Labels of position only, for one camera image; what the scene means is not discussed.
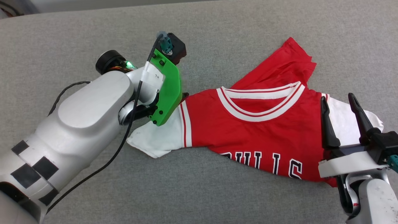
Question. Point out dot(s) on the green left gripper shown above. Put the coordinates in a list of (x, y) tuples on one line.
[(168, 87)]

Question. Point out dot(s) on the red and white basketball jersey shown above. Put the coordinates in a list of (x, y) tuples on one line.
[(264, 133)]

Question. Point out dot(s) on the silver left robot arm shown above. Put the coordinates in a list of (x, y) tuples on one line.
[(87, 124)]

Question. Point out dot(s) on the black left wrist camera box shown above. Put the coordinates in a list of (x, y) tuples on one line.
[(175, 49)]

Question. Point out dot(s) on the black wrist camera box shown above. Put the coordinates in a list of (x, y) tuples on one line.
[(175, 49), (385, 146)]

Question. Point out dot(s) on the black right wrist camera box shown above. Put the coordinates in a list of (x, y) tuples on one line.
[(385, 146)]

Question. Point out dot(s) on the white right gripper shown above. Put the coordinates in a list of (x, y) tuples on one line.
[(348, 163)]

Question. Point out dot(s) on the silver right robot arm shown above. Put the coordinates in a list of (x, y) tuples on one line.
[(373, 199)]

